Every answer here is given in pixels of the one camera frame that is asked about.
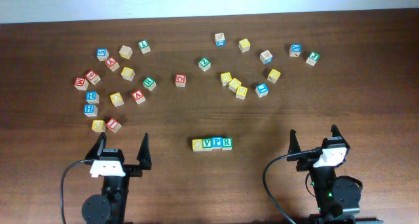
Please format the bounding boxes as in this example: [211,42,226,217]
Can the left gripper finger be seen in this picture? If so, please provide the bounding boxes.
[85,132,107,160]
[137,133,152,170]

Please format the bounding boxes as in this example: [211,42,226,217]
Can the yellow C block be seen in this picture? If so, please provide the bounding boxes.
[192,139,203,152]

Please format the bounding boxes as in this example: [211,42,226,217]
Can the green V block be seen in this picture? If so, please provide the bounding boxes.
[202,138,213,151]

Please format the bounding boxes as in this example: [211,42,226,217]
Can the green r block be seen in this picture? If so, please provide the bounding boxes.
[142,77,156,91]
[222,138,233,150]

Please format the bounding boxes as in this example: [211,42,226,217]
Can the blue P block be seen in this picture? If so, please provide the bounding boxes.
[211,137,223,150]

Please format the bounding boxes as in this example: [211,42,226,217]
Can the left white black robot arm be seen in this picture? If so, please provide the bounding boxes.
[82,132,152,223]

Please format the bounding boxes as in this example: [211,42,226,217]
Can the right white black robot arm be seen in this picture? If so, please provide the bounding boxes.
[287,125,363,223]

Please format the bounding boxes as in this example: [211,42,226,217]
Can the yellow O block lower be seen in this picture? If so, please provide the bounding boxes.
[92,120,106,133]

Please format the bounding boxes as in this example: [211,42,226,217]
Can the yellow o block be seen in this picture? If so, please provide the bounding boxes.
[92,120,106,133]
[110,92,124,107]

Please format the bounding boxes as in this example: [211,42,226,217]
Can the red I block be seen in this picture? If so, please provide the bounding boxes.
[106,118,122,133]

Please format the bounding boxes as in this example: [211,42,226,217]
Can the lower blue H block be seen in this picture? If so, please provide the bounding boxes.
[83,104,98,117]

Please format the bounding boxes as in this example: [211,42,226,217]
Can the blue h block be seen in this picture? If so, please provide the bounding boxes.
[83,104,98,117]
[86,91,100,104]

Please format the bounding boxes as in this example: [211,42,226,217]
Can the upper blue H block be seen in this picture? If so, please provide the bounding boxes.
[86,91,100,104]

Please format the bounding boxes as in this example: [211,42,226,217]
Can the yellow O block middle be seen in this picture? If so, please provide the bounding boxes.
[110,92,124,107]

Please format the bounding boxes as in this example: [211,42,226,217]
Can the lower red A block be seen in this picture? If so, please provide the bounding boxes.
[132,90,146,105]

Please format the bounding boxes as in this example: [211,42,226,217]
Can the red a block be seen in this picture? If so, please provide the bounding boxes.
[132,90,146,105]
[105,57,120,72]

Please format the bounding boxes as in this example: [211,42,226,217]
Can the blue E block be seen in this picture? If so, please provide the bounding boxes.
[255,83,269,98]

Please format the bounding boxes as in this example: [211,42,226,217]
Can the red M block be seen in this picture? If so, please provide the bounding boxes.
[74,77,89,90]

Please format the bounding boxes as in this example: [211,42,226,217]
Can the right yellow block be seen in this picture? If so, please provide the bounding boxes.
[267,69,281,84]

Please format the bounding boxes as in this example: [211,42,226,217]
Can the yellow cluster block lower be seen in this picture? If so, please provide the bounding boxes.
[236,86,248,100]

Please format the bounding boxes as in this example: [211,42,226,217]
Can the yellow cluster block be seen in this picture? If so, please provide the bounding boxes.
[228,78,242,93]
[236,86,248,100]
[220,72,232,86]

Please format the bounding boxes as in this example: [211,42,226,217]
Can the red 9 block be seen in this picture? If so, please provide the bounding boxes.
[85,70,101,85]

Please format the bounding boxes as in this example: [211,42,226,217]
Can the green J block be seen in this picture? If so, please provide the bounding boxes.
[306,52,320,66]

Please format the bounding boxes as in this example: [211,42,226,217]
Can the upper left yellow block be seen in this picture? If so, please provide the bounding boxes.
[121,67,135,81]

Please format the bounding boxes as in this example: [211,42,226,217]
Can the red O block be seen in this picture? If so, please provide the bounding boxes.
[175,75,186,87]

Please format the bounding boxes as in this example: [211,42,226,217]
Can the yellow cluster block middle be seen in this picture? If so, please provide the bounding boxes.
[228,78,242,93]

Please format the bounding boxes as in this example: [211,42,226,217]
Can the blue X block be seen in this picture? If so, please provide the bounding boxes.
[289,44,302,57]

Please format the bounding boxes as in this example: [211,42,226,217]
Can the upper red A block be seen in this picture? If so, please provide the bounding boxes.
[105,57,120,72]

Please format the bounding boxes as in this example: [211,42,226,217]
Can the wooden block blue edge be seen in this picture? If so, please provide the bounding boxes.
[259,50,273,65]

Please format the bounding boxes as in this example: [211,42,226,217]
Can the yellow cluster block upper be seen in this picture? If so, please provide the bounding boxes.
[220,72,232,86]

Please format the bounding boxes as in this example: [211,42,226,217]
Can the blue 5 block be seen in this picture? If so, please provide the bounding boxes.
[96,48,109,62]

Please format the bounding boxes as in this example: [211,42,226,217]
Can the plain wooden yellow block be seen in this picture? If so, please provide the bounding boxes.
[119,45,133,60]

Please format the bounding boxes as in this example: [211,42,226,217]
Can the green Z block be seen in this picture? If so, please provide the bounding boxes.
[198,58,211,71]

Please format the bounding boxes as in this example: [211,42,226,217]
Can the green L block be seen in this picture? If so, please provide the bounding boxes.
[138,40,151,54]

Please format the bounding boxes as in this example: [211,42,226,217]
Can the top yellow block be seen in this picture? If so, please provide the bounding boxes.
[238,38,251,52]

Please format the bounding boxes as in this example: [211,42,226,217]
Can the wooden block blue side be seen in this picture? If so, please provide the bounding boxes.
[215,33,225,47]

